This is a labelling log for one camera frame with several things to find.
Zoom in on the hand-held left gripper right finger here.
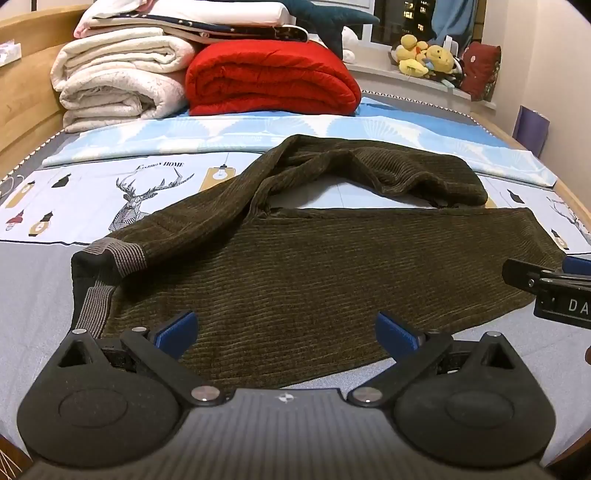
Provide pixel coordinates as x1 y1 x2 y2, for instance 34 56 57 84
348 312 516 409

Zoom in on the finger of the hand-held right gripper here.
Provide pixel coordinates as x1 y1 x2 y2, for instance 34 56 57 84
540 255 591 297
502 258 555 292

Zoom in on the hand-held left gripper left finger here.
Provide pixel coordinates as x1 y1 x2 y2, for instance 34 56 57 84
59 311 223 408

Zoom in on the olive green knit sweater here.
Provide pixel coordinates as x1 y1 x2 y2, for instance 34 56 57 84
70 134 570 391

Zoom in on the deer printed bed sheet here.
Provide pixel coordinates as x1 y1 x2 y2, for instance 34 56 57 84
0 161 591 468

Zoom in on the blue fan-patterned sheet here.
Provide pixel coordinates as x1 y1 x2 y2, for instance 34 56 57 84
42 99 558 188

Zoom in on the red cushion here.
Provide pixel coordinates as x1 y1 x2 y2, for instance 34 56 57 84
459 41 502 103

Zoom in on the yellow bear plush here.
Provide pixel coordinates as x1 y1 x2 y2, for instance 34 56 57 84
425 44 461 75

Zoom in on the white window sill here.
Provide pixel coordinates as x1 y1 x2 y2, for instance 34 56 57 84
344 45 500 110

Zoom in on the yellow duck plush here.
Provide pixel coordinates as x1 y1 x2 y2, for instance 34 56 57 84
395 33 431 77

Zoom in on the white folded quilt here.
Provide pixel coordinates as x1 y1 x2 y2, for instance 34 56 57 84
50 36 198 134

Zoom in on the blue curtain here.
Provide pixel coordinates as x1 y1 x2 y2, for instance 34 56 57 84
431 0 486 52

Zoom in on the red folded quilt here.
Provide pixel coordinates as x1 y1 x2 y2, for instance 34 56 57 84
185 41 362 117

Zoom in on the window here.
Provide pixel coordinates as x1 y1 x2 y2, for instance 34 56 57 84
365 0 439 48

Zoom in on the navy patterned folded blanket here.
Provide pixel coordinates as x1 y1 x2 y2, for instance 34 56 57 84
88 16 309 48

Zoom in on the white folded blanket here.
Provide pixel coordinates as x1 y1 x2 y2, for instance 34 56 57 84
74 0 296 35

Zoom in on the teal shark plush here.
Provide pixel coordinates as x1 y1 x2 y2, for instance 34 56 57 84
281 0 380 62

